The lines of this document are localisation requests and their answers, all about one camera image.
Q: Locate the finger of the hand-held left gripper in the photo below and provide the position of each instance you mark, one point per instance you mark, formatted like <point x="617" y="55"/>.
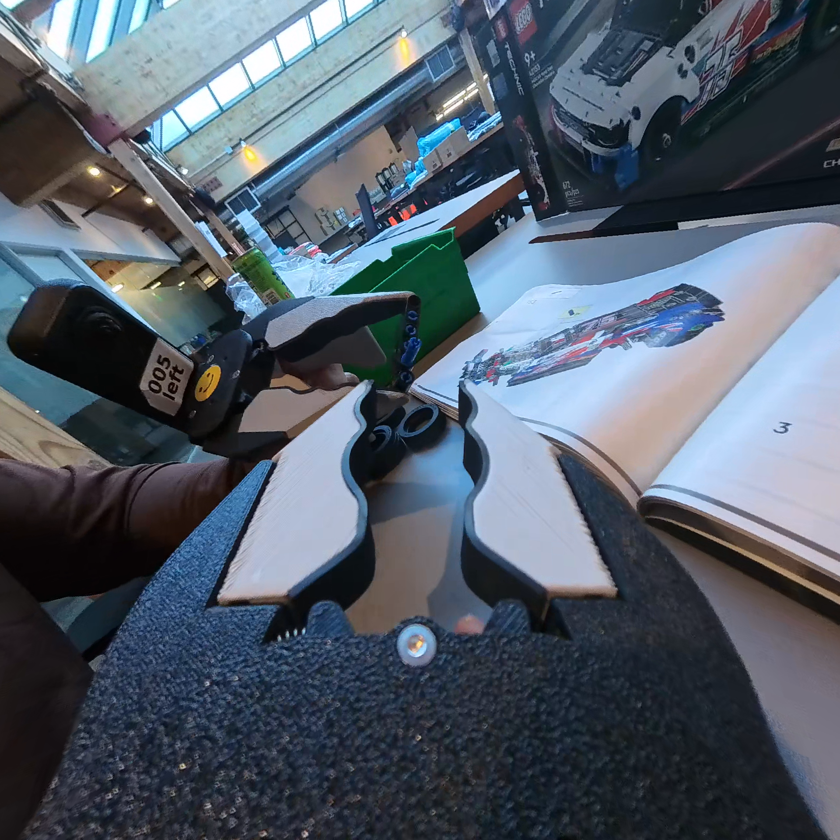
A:
<point x="328" y="318"/>
<point x="289" y="413"/>

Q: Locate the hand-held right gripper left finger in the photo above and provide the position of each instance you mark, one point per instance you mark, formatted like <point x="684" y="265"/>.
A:
<point x="308" y="505"/>

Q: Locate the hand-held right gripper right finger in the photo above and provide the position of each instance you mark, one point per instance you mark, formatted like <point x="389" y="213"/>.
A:
<point x="525" y="512"/>

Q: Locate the black beam with blue pins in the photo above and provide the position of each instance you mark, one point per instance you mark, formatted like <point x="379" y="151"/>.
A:
<point x="408" y="341"/>

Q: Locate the black rubber toy tire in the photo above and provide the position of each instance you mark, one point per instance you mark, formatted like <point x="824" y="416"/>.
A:
<point x="423" y="425"/>
<point x="384" y="449"/>

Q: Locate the person's left forearm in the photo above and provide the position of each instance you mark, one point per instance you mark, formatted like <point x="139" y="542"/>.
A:
<point x="111" y="518"/>

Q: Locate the white desk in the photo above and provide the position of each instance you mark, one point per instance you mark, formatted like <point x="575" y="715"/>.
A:
<point x="800" y="709"/>

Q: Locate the clear plastic bags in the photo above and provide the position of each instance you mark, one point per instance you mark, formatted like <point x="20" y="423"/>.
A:
<point x="315" y="275"/>

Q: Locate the green drink can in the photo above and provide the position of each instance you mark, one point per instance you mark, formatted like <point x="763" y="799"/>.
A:
<point x="259" y="275"/>

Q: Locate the green plastic bin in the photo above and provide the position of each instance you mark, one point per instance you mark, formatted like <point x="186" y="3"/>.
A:
<point x="426" y="282"/>

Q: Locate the black monitor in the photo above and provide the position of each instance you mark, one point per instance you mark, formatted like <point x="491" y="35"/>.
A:
<point x="366" y="210"/>

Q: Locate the long white background table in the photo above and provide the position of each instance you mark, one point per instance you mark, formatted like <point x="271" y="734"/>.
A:
<point x="459" y="207"/>

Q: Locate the open instruction booklet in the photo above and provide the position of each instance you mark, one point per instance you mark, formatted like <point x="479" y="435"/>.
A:
<point x="656" y="380"/>

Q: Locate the person's brown clothed torso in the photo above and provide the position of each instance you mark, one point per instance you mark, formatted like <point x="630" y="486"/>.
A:
<point x="33" y="689"/>

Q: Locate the dark flat board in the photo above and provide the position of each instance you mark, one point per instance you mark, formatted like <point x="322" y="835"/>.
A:
<point x="722" y="210"/>

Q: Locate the toy car set box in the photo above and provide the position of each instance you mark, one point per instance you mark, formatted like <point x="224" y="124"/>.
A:
<point x="656" y="98"/>

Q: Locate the wooden post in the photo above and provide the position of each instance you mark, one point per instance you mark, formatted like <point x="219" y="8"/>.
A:
<point x="39" y="433"/>

